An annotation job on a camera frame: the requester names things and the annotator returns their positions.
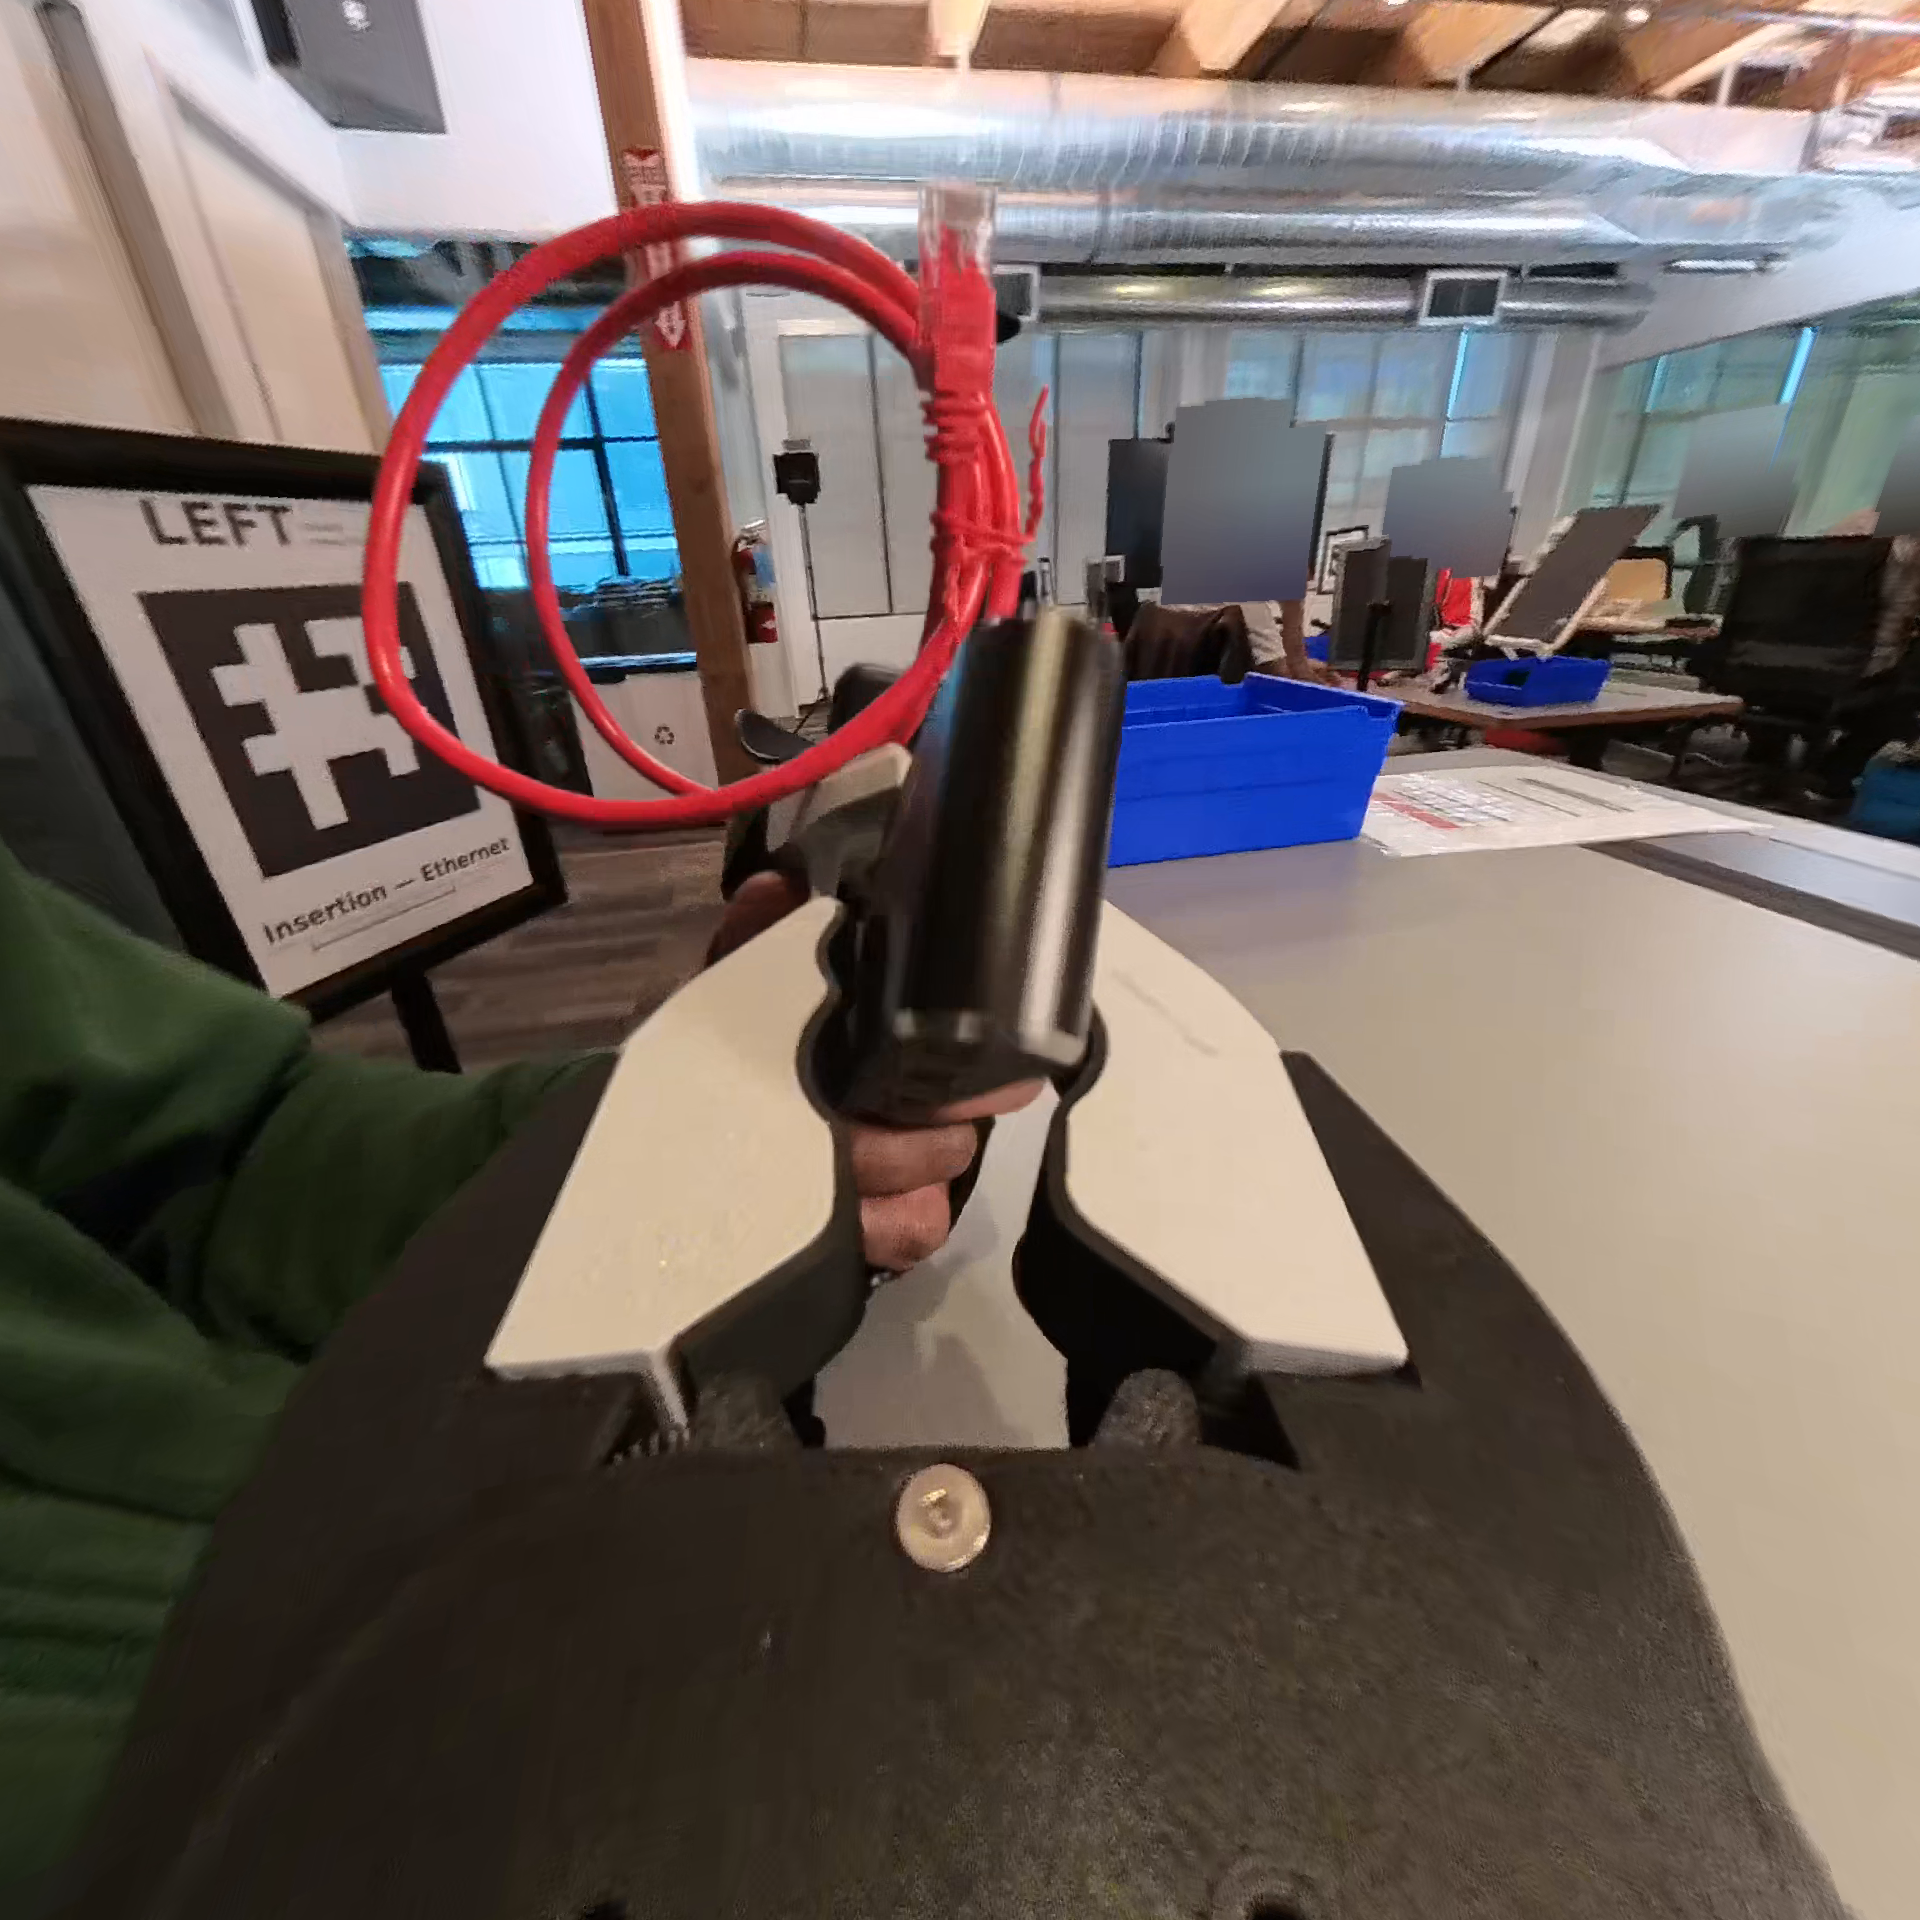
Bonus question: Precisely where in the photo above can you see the large black screen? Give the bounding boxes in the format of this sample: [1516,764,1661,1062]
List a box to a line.
[1104,434,1337,593]

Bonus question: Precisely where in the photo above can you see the blue plastic bin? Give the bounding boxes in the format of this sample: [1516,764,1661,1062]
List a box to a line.
[1110,672,1404,869]

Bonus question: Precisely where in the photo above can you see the metal ventilation duct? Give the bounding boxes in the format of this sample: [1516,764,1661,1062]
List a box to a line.
[682,60,1920,332]

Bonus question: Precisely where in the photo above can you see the small monitor on pole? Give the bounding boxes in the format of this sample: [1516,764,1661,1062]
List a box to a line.
[1328,538,1434,677]

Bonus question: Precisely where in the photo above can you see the black wall speaker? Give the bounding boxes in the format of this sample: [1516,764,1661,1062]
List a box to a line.
[251,0,449,136]

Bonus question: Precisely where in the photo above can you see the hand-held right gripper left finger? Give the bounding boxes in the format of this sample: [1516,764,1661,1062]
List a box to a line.
[485,890,875,1426]

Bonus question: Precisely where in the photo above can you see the black camera tripod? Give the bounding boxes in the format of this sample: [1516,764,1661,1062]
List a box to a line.
[773,438,834,705]

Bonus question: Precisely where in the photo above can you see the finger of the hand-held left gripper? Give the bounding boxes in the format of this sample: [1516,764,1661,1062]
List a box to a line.
[779,744,916,888]

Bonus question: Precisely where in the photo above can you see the framed marker sign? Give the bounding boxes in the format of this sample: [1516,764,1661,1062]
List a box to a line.
[0,421,570,1074]

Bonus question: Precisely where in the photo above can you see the printed paper sheet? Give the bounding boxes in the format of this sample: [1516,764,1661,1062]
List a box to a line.
[1363,766,1772,860]

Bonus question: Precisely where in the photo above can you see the black saddle stool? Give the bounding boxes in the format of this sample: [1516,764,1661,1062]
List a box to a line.
[730,663,905,774]

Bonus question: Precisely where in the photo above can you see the person's left hand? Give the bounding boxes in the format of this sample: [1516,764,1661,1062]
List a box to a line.
[705,871,1045,1279]

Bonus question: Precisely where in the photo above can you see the black network switch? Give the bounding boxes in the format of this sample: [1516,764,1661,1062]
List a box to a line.
[849,607,1129,1127]

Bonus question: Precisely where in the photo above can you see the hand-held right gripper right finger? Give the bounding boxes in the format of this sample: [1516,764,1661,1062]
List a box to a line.
[1013,903,1413,1421]

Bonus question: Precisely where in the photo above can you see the white recycling cabinet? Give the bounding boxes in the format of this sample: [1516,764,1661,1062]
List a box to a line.
[577,672,723,804]

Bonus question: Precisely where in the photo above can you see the red arrow sign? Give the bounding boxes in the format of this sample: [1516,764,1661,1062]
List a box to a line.
[618,144,694,353]

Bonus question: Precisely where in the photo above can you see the wooden post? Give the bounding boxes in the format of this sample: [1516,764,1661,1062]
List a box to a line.
[582,0,758,781]

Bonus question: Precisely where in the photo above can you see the person's left forearm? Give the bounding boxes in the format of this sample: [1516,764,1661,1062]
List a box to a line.
[0,839,619,1396]

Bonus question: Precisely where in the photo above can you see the dark jacket on chair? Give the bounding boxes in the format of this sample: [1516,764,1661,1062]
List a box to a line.
[1124,598,1256,684]

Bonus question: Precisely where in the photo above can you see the red ethernet cable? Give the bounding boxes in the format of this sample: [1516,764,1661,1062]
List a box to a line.
[363,181,1051,829]

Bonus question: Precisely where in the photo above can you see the black office chair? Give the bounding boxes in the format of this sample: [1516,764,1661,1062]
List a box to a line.
[1709,535,1896,781]

